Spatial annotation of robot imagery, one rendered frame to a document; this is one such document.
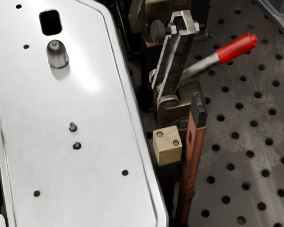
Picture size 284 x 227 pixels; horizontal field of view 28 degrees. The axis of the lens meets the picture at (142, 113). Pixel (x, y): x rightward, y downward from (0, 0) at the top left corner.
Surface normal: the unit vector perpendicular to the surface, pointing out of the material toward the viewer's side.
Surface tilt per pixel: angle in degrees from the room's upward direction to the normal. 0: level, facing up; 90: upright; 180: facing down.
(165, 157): 90
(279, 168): 0
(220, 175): 0
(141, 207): 0
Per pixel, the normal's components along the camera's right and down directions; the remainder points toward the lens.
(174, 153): 0.24, 0.86
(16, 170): -0.01, -0.45
